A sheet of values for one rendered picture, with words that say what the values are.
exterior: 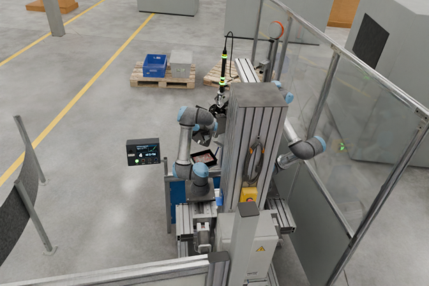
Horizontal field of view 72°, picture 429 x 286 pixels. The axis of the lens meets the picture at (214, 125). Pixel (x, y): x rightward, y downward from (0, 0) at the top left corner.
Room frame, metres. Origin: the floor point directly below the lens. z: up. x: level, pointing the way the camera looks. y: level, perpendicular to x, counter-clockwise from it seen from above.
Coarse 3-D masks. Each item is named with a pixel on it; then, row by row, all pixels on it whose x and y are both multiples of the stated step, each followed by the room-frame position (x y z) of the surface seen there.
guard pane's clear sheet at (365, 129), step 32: (256, 64) 3.55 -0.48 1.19; (288, 64) 2.72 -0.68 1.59; (320, 64) 2.20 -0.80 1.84; (352, 96) 1.75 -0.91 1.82; (384, 96) 1.51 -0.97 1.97; (320, 128) 1.95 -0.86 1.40; (352, 128) 1.64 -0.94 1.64; (384, 128) 1.42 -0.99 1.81; (320, 160) 1.82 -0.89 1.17; (352, 160) 1.53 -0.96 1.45; (384, 160) 1.32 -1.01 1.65; (352, 192) 1.42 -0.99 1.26; (352, 224) 1.30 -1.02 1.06
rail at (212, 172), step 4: (220, 168) 1.96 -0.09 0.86; (212, 172) 1.91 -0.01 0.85; (216, 172) 1.93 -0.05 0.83; (220, 172) 1.93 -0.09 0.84; (164, 176) 1.81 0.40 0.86; (168, 176) 1.82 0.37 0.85; (172, 176) 1.83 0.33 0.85; (208, 176) 1.91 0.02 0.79; (212, 176) 1.91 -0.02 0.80; (216, 176) 1.92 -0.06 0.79; (220, 176) 1.93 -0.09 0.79; (164, 180) 1.81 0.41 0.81; (168, 180) 1.83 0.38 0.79; (172, 180) 1.83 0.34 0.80; (176, 180) 1.83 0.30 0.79; (180, 180) 1.84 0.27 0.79; (184, 180) 1.85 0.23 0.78
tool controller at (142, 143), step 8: (128, 144) 1.74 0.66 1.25; (136, 144) 1.75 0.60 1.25; (144, 144) 1.76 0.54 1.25; (152, 144) 1.77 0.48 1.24; (128, 152) 1.72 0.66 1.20; (136, 152) 1.73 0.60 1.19; (144, 152) 1.74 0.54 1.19; (152, 152) 1.75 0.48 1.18; (128, 160) 1.70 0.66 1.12; (152, 160) 1.74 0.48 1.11; (160, 160) 1.75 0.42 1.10
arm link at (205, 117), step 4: (200, 112) 1.69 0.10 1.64; (204, 112) 1.70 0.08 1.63; (208, 112) 1.73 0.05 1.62; (200, 116) 1.67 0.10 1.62; (204, 116) 1.68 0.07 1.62; (208, 116) 1.70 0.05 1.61; (212, 116) 1.74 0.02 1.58; (200, 120) 1.66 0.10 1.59; (204, 120) 1.67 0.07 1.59; (208, 120) 1.69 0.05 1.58; (212, 120) 1.72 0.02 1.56; (204, 124) 1.70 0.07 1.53; (208, 124) 1.72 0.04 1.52; (212, 124) 1.83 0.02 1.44; (216, 124) 1.97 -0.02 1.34; (204, 128) 1.96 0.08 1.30; (208, 128) 1.91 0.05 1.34; (212, 128) 1.92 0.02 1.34; (216, 128) 1.95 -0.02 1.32
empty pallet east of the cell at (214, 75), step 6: (216, 66) 5.66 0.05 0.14; (228, 66) 5.71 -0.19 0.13; (234, 66) 5.71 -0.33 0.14; (210, 72) 5.38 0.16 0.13; (216, 72) 5.38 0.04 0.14; (228, 72) 5.42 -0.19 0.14; (234, 72) 5.44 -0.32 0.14; (204, 78) 5.10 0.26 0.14; (210, 78) 5.11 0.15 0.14; (216, 78) 5.13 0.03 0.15; (228, 78) 5.17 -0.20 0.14; (204, 84) 5.10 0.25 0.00; (210, 84) 5.07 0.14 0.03; (216, 84) 5.10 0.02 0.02; (228, 84) 4.94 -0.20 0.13
